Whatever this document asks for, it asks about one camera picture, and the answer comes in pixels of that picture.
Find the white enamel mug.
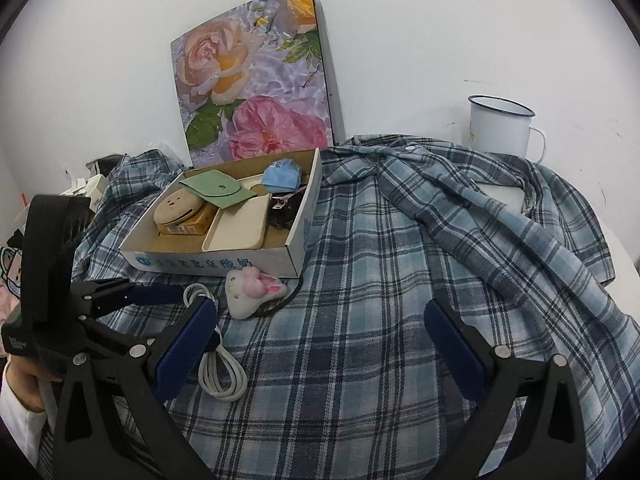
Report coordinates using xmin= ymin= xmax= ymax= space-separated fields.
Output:
xmin=467 ymin=95 xmax=547 ymax=164

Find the cardboard box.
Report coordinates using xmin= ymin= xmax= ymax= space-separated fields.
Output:
xmin=118 ymin=147 xmax=323 ymax=279

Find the floral picture panel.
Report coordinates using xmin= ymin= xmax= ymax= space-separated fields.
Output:
xmin=170 ymin=0 xmax=346 ymax=168

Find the white carton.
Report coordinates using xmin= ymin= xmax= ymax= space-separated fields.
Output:
xmin=62 ymin=174 xmax=109 ymax=202

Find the green snap pouch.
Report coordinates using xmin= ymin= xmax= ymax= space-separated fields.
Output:
xmin=179 ymin=170 xmax=257 ymax=209

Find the light blue small packet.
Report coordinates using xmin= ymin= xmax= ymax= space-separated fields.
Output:
xmin=261 ymin=158 xmax=301 ymax=192

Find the white and pink bunny plush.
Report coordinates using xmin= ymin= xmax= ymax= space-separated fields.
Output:
xmin=226 ymin=266 xmax=288 ymax=320

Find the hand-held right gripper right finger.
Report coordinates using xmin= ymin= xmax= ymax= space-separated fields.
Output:
xmin=424 ymin=299 xmax=587 ymax=480

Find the black clip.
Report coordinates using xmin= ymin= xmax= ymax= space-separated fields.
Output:
xmin=270 ymin=192 xmax=307 ymax=231

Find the person's left hand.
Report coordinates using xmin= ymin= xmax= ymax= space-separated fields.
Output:
xmin=2 ymin=356 xmax=47 ymax=412

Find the gold and blue cigarette pack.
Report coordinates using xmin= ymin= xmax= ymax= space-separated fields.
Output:
xmin=157 ymin=205 xmax=221 ymax=236

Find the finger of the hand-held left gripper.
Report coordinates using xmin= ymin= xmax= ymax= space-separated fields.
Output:
xmin=75 ymin=316 xmax=152 ymax=359
xmin=70 ymin=278 xmax=184 ymax=318

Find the beige tray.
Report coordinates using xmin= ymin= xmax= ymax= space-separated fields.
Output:
xmin=202 ymin=174 xmax=273 ymax=252

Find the dark bag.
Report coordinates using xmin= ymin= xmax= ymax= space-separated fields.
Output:
xmin=85 ymin=154 xmax=131 ymax=176

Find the white cable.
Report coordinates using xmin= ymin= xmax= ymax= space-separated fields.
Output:
xmin=182 ymin=282 xmax=248 ymax=402

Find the tan plush with face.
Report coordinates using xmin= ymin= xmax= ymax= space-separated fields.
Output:
xmin=153 ymin=187 xmax=206 ymax=226

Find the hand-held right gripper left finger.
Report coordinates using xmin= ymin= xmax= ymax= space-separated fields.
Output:
xmin=52 ymin=299 xmax=221 ymax=480

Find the blue plaid shirt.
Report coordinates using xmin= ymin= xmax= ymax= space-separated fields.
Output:
xmin=37 ymin=134 xmax=640 ymax=480

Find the cartoon printed item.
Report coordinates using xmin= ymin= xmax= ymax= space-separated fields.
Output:
xmin=0 ymin=230 xmax=26 ymax=313

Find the black cable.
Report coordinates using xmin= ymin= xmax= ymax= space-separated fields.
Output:
xmin=260 ymin=272 xmax=306 ymax=318

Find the white flat box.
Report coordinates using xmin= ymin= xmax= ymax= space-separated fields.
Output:
xmin=475 ymin=182 xmax=531 ymax=216

